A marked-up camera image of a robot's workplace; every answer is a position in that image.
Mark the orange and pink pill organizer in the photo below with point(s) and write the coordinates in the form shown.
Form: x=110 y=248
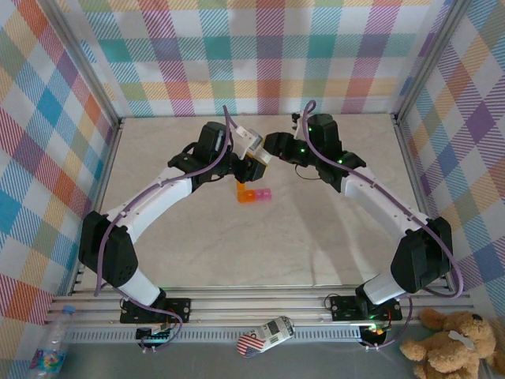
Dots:
x=246 y=196

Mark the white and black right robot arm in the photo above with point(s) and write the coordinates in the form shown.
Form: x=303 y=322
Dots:
x=375 y=197

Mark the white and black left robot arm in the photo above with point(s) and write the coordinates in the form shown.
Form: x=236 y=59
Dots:
x=165 y=197

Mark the printed can with flag pattern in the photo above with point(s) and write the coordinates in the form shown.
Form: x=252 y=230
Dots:
x=268 y=333

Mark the small green circuit board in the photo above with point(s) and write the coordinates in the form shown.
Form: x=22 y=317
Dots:
x=155 y=335

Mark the brown teddy bear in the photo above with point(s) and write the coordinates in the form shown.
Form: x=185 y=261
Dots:
x=453 y=347

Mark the clear plastic water bottle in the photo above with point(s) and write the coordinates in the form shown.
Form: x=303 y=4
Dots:
x=49 y=355

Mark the aluminium side rail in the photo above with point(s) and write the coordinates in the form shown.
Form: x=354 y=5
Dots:
x=104 y=177
x=410 y=158

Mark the aluminium frame post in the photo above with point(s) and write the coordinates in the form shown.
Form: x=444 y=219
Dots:
x=430 y=59
x=86 y=59

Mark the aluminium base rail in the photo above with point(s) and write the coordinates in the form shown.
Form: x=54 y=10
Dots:
x=256 y=306

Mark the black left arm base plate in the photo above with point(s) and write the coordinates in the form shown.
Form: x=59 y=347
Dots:
x=179 y=310

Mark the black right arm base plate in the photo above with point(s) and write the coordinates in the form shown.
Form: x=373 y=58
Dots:
x=343 y=308

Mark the black round controller mount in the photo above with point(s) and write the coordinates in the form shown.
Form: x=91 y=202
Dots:
x=375 y=335

